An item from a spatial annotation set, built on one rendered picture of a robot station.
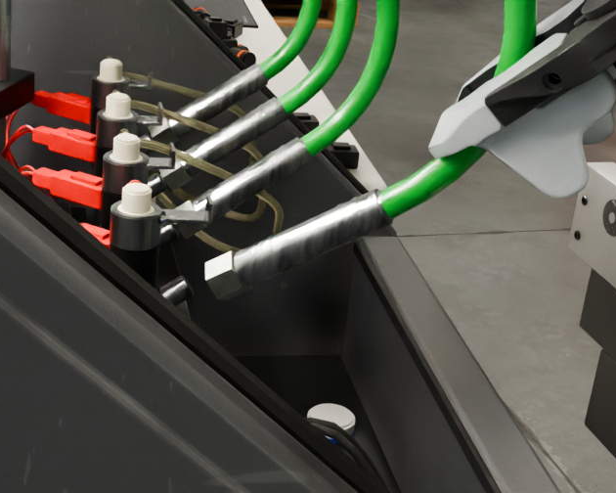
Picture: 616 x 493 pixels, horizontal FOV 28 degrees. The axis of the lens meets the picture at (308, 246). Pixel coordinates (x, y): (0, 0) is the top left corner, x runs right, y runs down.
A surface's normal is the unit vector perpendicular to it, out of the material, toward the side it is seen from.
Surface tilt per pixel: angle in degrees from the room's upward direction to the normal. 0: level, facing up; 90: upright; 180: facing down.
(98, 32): 90
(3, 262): 90
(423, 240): 0
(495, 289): 0
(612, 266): 90
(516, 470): 0
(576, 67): 98
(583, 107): 101
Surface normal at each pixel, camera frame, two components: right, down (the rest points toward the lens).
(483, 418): 0.10, -0.91
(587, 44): -0.22, 0.40
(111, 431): 0.20, 0.42
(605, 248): -0.94, 0.04
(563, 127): -0.39, 0.51
